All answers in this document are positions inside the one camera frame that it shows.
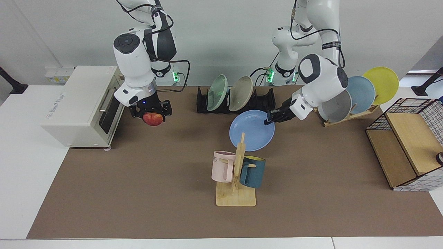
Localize red yellow apple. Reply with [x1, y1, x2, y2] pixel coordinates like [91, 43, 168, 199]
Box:
[143, 111, 164, 127]

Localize black dish rack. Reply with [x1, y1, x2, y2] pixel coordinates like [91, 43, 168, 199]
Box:
[197, 86, 276, 114]

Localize beige plate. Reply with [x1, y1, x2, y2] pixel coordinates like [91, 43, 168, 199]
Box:
[228, 76, 254, 112]

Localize grey plate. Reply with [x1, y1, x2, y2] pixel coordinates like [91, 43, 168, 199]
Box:
[318, 89, 353, 123]

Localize wooden plate rack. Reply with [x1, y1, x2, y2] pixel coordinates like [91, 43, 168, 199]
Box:
[313, 104, 390, 127]

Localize pale green plate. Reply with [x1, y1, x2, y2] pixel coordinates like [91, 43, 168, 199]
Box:
[207, 74, 228, 111]

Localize light blue plate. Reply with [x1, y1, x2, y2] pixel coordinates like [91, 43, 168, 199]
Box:
[346, 76, 376, 114]

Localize yellow plate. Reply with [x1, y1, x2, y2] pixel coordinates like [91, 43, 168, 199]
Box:
[362, 66, 399, 105]

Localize dark teal cup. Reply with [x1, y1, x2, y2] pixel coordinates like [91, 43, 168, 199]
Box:
[239, 156, 266, 188]

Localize pale toaster oven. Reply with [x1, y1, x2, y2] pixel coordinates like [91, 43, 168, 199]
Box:
[40, 66, 126, 150]

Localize pink cup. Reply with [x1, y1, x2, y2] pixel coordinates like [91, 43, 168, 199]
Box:
[211, 151, 236, 183]

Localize brown table cloth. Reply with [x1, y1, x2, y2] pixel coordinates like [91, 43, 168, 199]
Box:
[27, 85, 443, 239]

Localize wooden cup stand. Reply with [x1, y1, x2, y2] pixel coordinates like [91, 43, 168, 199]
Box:
[216, 132, 256, 207]

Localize black clamp stand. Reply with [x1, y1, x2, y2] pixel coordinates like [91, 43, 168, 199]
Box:
[411, 66, 443, 96]
[0, 66, 29, 94]

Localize black base cable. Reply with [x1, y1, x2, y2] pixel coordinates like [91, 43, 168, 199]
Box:
[250, 52, 279, 87]

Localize white wall socket box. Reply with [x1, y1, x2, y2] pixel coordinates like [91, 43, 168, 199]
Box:
[45, 67, 75, 85]

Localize wire basket with wooden floor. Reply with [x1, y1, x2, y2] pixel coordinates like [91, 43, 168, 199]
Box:
[366, 98, 443, 192]

